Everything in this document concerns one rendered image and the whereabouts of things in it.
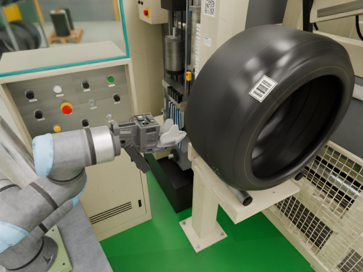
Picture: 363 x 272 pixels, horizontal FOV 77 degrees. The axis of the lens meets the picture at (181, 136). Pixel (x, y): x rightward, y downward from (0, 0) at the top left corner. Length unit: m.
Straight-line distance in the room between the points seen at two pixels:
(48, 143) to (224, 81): 0.47
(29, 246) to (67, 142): 0.61
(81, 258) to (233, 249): 1.06
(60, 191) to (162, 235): 1.32
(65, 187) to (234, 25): 0.79
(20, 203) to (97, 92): 0.73
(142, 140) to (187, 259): 1.32
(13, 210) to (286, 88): 0.70
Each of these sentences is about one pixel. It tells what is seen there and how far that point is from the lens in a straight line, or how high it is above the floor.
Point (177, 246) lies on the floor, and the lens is 1.84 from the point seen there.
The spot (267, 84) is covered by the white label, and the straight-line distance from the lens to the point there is 0.63.
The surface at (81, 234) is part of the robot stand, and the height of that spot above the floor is 0.60.
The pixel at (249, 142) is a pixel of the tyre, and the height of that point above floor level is 1.22.
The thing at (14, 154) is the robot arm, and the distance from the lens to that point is 1.01.
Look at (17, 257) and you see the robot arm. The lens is 1.10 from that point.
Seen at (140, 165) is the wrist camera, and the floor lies 1.18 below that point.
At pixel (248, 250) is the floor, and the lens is 1.88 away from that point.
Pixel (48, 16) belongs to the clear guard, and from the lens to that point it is 1.11.
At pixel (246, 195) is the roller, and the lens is 0.93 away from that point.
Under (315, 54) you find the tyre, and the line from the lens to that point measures 0.73.
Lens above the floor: 1.62
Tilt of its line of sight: 36 degrees down
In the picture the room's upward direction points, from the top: straight up
